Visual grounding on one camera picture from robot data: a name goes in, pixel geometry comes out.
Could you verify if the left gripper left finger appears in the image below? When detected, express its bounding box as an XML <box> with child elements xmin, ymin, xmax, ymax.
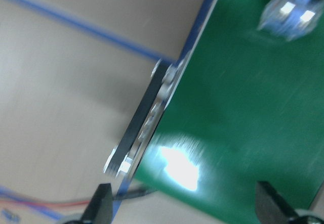
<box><xmin>80</xmin><ymin>183</ymin><xmax>113</xmax><ymax>223</ymax></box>

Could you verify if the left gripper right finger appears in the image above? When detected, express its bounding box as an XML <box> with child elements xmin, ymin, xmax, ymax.
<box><xmin>255</xmin><ymin>181</ymin><xmax>299</xmax><ymax>223</ymax></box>

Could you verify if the green conveyor belt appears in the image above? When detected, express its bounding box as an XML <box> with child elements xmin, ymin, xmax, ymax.
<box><xmin>104</xmin><ymin>0</ymin><xmax>323</xmax><ymax>223</ymax></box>

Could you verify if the red black power cable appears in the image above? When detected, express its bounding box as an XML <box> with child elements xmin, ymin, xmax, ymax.
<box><xmin>0</xmin><ymin>187</ymin><xmax>152</xmax><ymax>209</ymax></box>

